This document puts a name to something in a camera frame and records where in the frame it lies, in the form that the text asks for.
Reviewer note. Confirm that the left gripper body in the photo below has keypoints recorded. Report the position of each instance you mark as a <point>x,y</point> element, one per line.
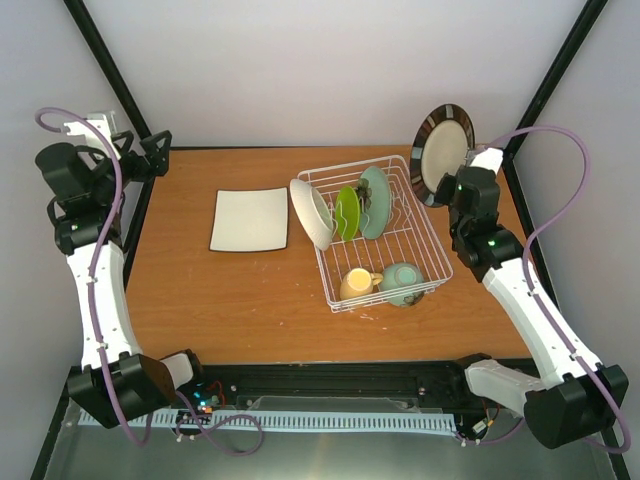
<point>138,172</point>

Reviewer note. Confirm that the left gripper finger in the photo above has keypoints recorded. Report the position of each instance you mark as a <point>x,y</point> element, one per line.
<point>157,150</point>
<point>123,141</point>

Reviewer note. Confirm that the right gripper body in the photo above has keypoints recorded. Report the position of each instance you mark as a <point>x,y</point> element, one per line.
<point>441,193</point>

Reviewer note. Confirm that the black rimmed plate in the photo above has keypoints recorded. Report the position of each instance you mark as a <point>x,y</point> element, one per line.
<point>440,147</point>

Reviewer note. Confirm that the teal flower plate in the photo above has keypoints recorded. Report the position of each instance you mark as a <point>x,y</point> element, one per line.
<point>375,200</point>

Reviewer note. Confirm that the white wire dish rack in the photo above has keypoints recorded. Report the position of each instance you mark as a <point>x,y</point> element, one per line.
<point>409,237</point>

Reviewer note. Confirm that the green celadon bowl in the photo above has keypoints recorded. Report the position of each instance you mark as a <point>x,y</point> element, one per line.
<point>401,276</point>

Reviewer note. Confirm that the lime green plate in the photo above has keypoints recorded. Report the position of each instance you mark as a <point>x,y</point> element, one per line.
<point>347,213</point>

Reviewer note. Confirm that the white square plate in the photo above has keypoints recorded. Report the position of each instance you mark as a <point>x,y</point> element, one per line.
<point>250,221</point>

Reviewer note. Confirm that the yellow mug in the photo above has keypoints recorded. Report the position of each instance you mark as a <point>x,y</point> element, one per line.
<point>358,282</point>

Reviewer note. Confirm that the floral patterned bowl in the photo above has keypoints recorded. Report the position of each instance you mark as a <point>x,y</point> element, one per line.
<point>313,213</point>

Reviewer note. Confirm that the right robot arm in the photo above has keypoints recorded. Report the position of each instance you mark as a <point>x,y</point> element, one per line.
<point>525,310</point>

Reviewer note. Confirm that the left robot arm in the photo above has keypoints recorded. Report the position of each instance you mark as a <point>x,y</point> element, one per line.
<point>83,180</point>

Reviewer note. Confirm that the metal sheet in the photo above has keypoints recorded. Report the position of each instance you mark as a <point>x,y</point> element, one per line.
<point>510,452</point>

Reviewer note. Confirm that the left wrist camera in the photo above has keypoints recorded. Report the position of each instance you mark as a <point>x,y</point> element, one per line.
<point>104,122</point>

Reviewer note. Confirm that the black frame post left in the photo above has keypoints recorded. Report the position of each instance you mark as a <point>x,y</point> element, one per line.
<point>94,40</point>

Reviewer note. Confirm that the black frame post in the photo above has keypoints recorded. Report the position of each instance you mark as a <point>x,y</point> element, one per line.
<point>94,40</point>
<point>571,45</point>

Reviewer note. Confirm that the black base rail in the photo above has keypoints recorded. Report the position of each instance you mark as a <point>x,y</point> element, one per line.
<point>325,385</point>

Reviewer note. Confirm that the black frame post right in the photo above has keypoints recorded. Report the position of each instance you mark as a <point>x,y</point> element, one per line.
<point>571,45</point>

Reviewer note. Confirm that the light blue cable duct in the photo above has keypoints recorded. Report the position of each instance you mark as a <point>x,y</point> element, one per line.
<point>311,422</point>

